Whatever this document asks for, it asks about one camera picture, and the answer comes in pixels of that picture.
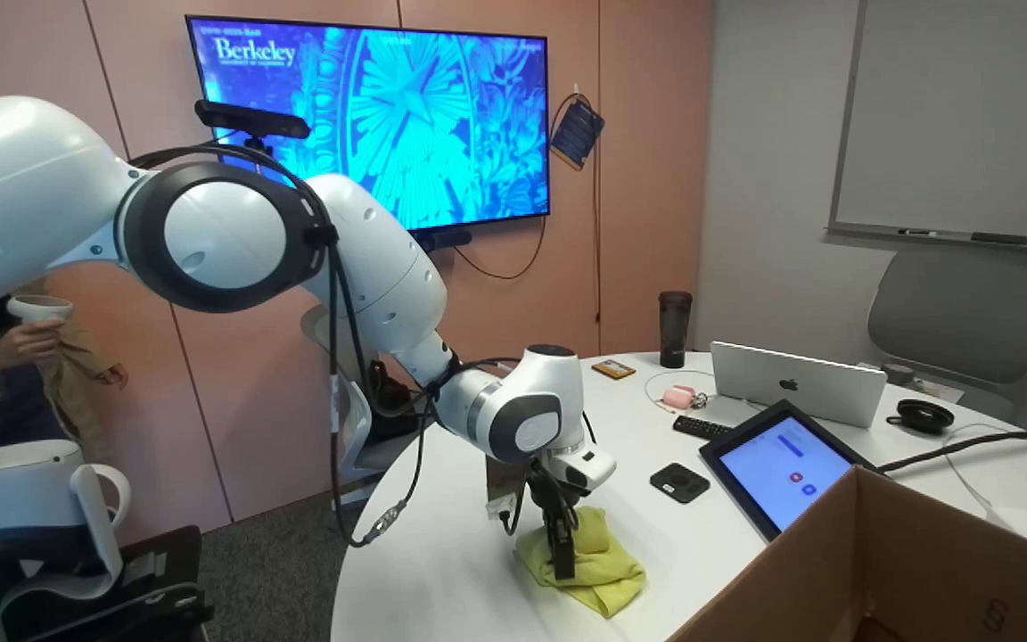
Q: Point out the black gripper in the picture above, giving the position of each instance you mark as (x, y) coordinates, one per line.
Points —
(555, 480)

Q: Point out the yellow-green towel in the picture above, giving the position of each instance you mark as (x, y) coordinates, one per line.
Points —
(604, 574)

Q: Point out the white handheld controller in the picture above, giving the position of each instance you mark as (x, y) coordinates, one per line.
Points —
(37, 312)

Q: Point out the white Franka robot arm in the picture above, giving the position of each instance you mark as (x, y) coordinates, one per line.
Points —
(394, 288)

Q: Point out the brown cardboard box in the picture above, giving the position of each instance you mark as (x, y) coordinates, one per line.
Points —
(953, 572)

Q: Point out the person's hand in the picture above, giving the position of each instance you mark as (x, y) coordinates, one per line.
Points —
(15, 348)

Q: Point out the small black phone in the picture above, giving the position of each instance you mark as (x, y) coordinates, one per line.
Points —
(681, 481)

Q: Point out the small brown card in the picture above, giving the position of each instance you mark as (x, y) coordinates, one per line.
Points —
(613, 367)

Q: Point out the black remote control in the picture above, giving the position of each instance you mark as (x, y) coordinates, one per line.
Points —
(692, 425)

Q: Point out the pink computer mouse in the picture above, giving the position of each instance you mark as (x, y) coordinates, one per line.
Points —
(681, 395)

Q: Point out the black backpack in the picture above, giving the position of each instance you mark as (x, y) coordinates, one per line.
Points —
(392, 395)

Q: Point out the grey white office chair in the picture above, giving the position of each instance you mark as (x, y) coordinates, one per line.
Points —
(354, 428)

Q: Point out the black tumbler cup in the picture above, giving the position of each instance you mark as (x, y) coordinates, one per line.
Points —
(677, 326)

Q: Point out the black tablet blue screen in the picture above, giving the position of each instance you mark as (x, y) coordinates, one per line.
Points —
(784, 469)

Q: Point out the silver laptop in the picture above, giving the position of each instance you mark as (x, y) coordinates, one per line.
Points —
(795, 379)

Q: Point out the black video bar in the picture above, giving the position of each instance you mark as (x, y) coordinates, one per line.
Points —
(444, 235)

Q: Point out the small dark cup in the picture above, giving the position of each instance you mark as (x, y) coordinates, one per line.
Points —
(894, 371)

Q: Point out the black round puck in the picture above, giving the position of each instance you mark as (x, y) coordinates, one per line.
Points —
(923, 416)

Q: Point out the grey lounge chair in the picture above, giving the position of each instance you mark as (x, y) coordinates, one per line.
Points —
(960, 308)

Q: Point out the person's torso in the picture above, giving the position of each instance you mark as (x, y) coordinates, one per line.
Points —
(51, 395)

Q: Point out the tan wrist camera mount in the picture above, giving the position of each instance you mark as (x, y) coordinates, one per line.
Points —
(502, 486)

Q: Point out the black wall tablet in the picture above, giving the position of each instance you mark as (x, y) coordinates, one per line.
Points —
(575, 126)

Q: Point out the wall-mounted TV screen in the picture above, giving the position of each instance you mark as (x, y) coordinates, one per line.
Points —
(453, 120)

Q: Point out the wall whiteboard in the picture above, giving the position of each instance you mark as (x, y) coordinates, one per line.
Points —
(965, 120)

